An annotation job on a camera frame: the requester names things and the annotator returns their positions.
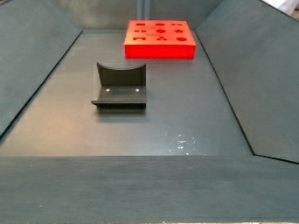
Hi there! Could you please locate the black curved stand fixture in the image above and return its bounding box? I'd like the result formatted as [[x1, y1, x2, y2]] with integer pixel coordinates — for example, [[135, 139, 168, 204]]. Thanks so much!
[[91, 64, 147, 107]]

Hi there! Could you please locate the red foam shape board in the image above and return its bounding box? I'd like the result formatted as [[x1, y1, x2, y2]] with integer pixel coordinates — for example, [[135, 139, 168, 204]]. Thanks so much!
[[124, 20, 196, 60]]

